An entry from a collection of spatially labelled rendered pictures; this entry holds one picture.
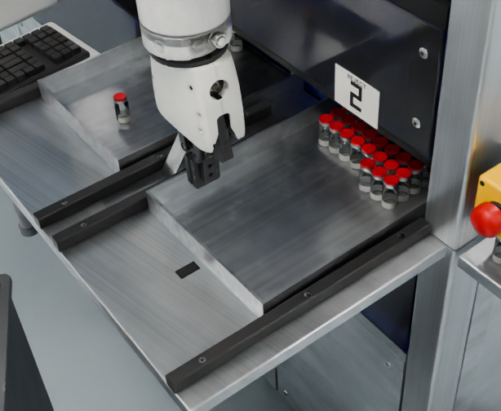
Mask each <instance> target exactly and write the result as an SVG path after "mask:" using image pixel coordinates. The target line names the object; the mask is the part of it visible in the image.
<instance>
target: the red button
mask: <svg viewBox="0 0 501 411"><path fill-rule="evenodd" d="M470 220H471V224H472V226H473V228H474V229H475V231H476V232H477V233H478V234H479V235H481V236H483V237H486V238H493V237H496V236H497V235H498V234H500V233H501V210H500V209H499V208H498V207H497V206H496V205H494V204H492V203H490V202H483V203H481V204H480V205H478V206H477V207H475V208H474V209H473V210H472V213H471V216H470Z"/></svg>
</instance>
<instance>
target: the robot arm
mask: <svg viewBox="0 0 501 411"><path fill-rule="evenodd" d="M136 6H137V11H138V16H139V21H140V30H141V36H142V41H143V44H144V47H145V48H146V49H147V50H148V51H149V54H150V57H151V69H152V78H153V89H154V95H155V100H156V103H157V108H158V110H159V112H160V113H161V115H163V116H164V118H165V119H166V120H167V121H168V122H169V123H170V124H172V125H173V127H175V128H176V129H177V131H178V135H179V138H180V145H181V148H182V149H183V150H184V151H185V152H188V153H185V154H184V158H185V164H186V170H187V176H188V181H189V182H190V183H192V184H193V186H194V187H195V188H196V189H199V188H201V187H203V186H205V185H207V184H209V183H211V182H213V181H215V180H217V179H218V178H219V177H220V170H219V161H221V162H222V163H225V162H226V161H229V160H231V159H233V150H232V146H231V143H230V139H229V135H228V131H229V132H230V133H231V134H232V135H234V136H235V137H236V138H237V139H240V138H242V137H244V135H245V122H244V114H243V107H242V97H241V92H240V86H239V82H238V78H237V72H236V69H235V65H234V62H233V57H232V55H231V53H230V52H229V50H228V43H229V41H230V40H231V37H232V35H233V29H232V17H231V8H230V0H136Z"/></svg>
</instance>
